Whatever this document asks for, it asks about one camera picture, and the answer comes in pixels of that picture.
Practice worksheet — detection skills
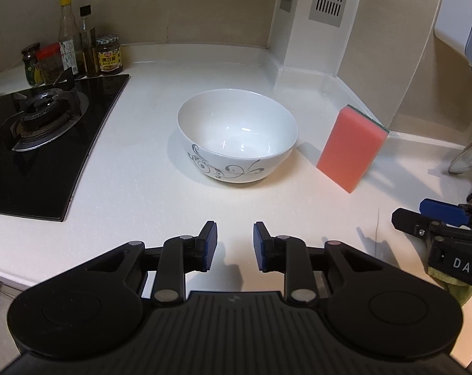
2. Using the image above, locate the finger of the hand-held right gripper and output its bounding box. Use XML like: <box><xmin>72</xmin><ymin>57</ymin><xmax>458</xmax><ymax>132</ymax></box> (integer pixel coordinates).
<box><xmin>391</xmin><ymin>208</ymin><xmax>435</xmax><ymax>240</ymax></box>
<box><xmin>419</xmin><ymin>198</ymin><xmax>472</xmax><ymax>230</ymax></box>

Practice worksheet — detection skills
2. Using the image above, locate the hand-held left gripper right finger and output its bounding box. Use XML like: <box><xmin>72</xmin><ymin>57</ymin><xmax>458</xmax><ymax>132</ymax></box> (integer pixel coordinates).
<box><xmin>253</xmin><ymin>221</ymin><xmax>382</xmax><ymax>308</ymax></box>

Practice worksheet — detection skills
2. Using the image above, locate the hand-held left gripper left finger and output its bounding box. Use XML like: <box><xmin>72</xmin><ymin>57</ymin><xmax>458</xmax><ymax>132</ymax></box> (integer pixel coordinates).
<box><xmin>80</xmin><ymin>221</ymin><xmax>218</xmax><ymax>308</ymax></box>

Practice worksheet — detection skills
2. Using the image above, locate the pink sponge with green scourer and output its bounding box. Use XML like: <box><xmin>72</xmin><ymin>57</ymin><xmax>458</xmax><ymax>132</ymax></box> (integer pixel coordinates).
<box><xmin>316</xmin><ymin>104</ymin><xmax>390</xmax><ymax>194</ymax></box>

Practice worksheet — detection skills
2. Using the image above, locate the white bowl with grey pattern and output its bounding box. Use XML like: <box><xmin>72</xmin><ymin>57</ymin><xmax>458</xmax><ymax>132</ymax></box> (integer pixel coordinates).
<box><xmin>177</xmin><ymin>88</ymin><xmax>299</xmax><ymax>184</ymax></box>

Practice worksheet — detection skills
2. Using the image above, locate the green cloth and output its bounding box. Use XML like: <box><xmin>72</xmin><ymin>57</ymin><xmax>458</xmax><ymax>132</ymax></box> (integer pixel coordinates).
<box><xmin>427</xmin><ymin>267</ymin><xmax>472</xmax><ymax>306</ymax></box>

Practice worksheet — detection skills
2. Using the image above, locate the glass pot lid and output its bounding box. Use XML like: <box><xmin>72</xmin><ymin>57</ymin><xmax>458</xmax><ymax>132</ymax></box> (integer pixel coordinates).
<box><xmin>448</xmin><ymin>133</ymin><xmax>472</xmax><ymax>175</ymax></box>

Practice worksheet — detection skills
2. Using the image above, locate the black glass gas stove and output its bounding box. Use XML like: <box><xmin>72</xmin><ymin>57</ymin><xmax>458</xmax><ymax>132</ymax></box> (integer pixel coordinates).
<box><xmin>0</xmin><ymin>73</ymin><xmax>131</xmax><ymax>223</ymax></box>

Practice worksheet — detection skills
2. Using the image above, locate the yellow-labelled sauce jar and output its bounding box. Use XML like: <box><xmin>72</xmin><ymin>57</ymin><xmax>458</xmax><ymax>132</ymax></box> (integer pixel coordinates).
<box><xmin>96</xmin><ymin>34</ymin><xmax>124</xmax><ymax>75</ymax></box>

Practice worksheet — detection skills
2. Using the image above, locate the gas stove burner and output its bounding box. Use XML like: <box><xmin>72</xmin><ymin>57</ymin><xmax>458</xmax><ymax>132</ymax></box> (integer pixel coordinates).
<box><xmin>0</xmin><ymin>68</ymin><xmax>90</xmax><ymax>152</ymax></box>

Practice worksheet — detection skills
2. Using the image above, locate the black-capped oil bottle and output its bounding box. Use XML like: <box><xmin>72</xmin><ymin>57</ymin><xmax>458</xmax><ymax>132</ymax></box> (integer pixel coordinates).
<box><xmin>79</xmin><ymin>5</ymin><xmax>100</xmax><ymax>76</ymax></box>

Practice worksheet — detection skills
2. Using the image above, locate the red-lidded jar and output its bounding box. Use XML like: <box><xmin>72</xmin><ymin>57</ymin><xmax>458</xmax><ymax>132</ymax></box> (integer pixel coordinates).
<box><xmin>36</xmin><ymin>43</ymin><xmax>65</xmax><ymax>85</ymax></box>

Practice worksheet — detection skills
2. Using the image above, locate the yellow-capped sauce bottle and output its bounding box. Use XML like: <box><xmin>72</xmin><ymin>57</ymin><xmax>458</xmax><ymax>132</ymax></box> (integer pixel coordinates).
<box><xmin>58</xmin><ymin>0</ymin><xmax>87</xmax><ymax>79</ymax></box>

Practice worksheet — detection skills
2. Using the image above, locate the dark-lidded jar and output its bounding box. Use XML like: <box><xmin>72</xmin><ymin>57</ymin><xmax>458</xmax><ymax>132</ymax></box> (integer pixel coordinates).
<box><xmin>21</xmin><ymin>43</ymin><xmax>44</xmax><ymax>88</ymax></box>

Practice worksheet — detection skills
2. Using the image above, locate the white wall-mounted holder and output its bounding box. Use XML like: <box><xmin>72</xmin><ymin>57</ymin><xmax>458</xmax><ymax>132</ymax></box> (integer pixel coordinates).
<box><xmin>434</xmin><ymin>0</ymin><xmax>472</xmax><ymax>72</ymax></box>

